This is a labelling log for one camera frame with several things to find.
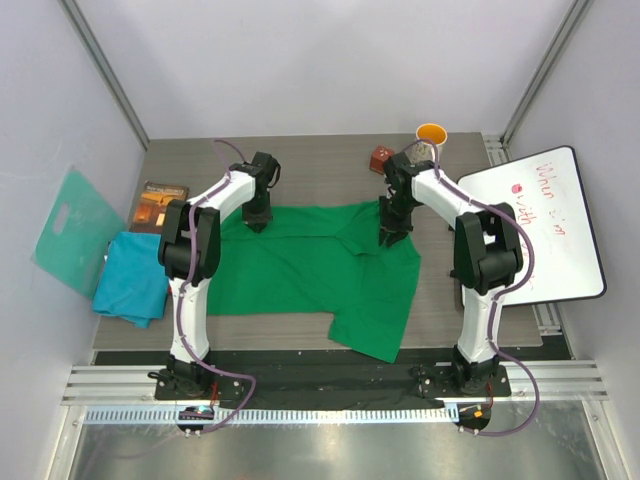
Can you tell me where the brown book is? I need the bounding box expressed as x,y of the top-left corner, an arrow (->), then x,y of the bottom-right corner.
130,181 -> 189,234

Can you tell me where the white mug orange inside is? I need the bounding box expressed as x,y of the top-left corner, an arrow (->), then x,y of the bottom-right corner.
409,123 -> 448,164

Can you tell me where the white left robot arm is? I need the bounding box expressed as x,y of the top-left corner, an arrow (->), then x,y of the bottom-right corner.
158,152 -> 281,399

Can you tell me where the blue t shirt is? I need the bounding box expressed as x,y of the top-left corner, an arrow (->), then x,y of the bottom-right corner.
92,232 -> 169,329

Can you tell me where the teal plastic cutting board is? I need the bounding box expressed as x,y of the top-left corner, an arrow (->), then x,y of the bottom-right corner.
34,169 -> 126,298

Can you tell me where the perforated cable tray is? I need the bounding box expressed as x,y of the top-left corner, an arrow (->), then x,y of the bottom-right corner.
84,404 -> 459,427

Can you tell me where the white whiteboard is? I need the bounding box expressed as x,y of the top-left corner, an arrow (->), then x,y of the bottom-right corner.
458,146 -> 607,306

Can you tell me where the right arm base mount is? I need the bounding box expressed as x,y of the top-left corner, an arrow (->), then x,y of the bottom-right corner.
409,363 -> 512,399

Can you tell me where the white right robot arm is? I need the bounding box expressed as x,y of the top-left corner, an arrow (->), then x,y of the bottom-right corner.
379,152 -> 525,395

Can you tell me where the green t shirt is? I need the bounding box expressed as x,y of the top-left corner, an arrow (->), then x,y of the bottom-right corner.
207,201 -> 421,363

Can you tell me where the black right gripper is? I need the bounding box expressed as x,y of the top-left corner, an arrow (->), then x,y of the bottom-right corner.
379,194 -> 418,246

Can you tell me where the red cube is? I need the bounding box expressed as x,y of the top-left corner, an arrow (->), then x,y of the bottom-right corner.
369,145 -> 394,175

